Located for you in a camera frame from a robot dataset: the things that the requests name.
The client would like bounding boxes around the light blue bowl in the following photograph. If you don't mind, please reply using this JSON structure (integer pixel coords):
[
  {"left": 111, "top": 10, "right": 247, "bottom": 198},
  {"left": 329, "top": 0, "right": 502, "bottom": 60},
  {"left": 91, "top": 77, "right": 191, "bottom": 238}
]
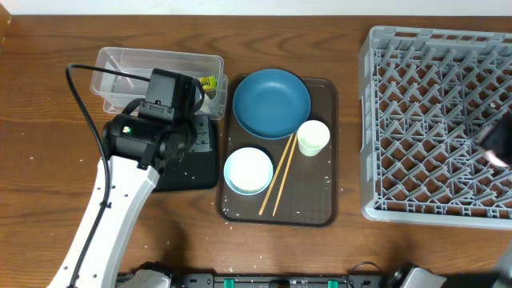
[{"left": 223, "top": 147, "right": 274, "bottom": 196}]

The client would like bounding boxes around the left wooden chopstick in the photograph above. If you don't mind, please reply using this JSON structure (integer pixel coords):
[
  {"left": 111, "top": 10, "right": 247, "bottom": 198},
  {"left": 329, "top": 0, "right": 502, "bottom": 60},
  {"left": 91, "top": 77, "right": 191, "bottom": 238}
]
[{"left": 258, "top": 134, "right": 294, "bottom": 216}]

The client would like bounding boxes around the dark blue plate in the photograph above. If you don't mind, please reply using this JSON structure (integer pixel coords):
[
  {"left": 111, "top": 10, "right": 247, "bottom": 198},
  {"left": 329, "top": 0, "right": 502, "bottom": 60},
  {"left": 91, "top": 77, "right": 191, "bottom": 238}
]
[{"left": 233, "top": 69, "right": 311, "bottom": 139}]

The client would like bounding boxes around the grey dishwasher rack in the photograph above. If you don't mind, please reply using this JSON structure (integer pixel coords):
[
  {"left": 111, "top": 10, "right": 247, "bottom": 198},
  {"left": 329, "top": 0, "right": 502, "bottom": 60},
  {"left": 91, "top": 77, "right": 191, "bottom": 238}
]
[{"left": 358, "top": 26, "right": 511, "bottom": 230}]

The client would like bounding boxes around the black plastic bin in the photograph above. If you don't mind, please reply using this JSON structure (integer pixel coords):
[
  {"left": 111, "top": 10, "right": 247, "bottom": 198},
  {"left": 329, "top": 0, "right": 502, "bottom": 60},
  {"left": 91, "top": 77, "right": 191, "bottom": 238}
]
[{"left": 154, "top": 117, "right": 219, "bottom": 192}]

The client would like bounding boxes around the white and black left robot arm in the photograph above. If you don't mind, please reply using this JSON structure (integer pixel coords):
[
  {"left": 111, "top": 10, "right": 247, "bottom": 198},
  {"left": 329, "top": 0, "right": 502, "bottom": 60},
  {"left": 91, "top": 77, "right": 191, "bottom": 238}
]
[{"left": 50, "top": 114, "right": 218, "bottom": 287}]

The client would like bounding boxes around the white tissue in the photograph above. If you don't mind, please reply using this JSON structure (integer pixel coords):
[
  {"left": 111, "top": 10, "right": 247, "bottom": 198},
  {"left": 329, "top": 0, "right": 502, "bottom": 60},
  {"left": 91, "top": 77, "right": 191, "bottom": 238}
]
[{"left": 198, "top": 94, "right": 218, "bottom": 114}]

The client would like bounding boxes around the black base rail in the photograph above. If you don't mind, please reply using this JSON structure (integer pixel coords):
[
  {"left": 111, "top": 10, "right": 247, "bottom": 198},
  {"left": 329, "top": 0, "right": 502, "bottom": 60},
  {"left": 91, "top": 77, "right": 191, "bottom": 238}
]
[{"left": 169, "top": 274, "right": 401, "bottom": 288}]

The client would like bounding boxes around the dark brown serving tray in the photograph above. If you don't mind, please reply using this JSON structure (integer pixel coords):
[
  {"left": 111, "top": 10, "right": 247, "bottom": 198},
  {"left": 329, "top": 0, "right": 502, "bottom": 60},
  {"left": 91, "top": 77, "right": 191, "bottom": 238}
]
[{"left": 216, "top": 78, "right": 338, "bottom": 227}]

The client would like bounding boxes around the cream white cup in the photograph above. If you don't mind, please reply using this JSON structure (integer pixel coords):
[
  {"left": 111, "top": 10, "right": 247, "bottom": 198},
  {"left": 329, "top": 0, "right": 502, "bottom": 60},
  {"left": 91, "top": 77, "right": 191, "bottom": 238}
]
[{"left": 297, "top": 120, "right": 330, "bottom": 157}]

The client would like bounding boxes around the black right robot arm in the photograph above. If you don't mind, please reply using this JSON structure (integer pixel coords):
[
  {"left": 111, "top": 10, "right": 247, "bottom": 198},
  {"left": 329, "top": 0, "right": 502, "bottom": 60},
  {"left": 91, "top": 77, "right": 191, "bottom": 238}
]
[{"left": 384, "top": 114, "right": 511, "bottom": 288}]

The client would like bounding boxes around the yellow green snack wrapper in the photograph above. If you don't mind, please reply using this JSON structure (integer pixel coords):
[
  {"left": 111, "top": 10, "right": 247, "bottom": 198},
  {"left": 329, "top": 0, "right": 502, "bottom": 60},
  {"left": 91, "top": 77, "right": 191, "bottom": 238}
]
[{"left": 198, "top": 75, "right": 218, "bottom": 92}]

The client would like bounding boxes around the right wooden chopstick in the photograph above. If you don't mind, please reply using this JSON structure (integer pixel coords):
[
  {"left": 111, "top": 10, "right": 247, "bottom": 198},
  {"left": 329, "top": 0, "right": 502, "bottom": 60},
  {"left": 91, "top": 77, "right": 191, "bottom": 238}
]
[{"left": 272, "top": 133, "right": 298, "bottom": 217}]

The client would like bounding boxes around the clear plastic bin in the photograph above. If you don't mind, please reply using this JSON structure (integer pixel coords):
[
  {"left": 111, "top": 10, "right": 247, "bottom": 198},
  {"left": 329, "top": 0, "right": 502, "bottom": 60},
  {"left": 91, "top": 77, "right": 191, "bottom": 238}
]
[{"left": 90, "top": 46, "right": 229, "bottom": 121}]

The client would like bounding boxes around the wooden chopstick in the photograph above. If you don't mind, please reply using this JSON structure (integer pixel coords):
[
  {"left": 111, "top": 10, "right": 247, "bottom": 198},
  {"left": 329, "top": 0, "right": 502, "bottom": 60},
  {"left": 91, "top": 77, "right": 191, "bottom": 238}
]
[
  {"left": 272, "top": 133, "right": 298, "bottom": 217},
  {"left": 258, "top": 134, "right": 294, "bottom": 216}
]

